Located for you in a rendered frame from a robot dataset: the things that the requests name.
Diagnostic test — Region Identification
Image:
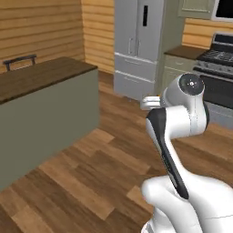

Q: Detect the grey kitchen island counter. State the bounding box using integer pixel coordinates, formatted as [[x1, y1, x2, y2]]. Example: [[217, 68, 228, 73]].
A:
[[0, 56, 100, 192]]

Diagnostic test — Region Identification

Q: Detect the green base cupboard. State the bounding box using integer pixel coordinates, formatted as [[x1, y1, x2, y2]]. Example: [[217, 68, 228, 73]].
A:
[[160, 45, 208, 97]]

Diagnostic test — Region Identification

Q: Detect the black and steel oven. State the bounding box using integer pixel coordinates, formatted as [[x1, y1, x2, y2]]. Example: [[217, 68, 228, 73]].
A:
[[192, 32, 233, 126]]

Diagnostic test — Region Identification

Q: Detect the green wall cupboard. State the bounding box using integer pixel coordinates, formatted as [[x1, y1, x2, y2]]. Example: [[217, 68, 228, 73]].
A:
[[177, 0, 217, 20]]

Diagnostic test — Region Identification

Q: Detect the grey fridge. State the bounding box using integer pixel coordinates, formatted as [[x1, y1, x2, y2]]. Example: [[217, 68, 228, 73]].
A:
[[113, 0, 186, 102]]

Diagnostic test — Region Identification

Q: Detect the white microwave oven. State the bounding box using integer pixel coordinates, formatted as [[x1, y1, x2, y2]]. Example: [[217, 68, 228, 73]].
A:
[[211, 0, 233, 23]]

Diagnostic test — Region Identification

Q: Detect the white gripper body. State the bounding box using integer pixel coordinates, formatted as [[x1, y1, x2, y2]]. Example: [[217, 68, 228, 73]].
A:
[[139, 96, 161, 111]]

